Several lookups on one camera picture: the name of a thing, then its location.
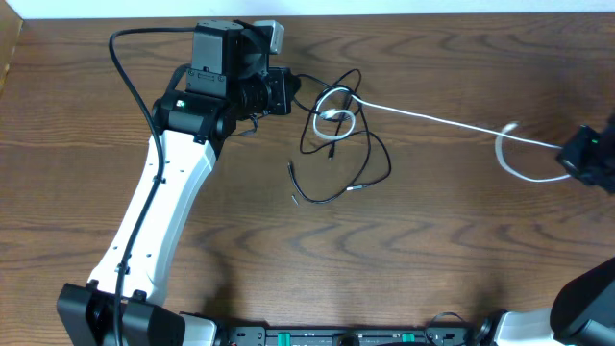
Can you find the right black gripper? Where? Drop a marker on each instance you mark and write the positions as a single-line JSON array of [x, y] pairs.
[[572, 155]]

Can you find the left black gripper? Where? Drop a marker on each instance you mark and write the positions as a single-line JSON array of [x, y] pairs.
[[282, 89]]

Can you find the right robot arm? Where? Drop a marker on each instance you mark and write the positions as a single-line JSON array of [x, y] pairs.
[[583, 311]]

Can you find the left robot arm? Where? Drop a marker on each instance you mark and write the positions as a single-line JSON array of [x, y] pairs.
[[229, 79]]

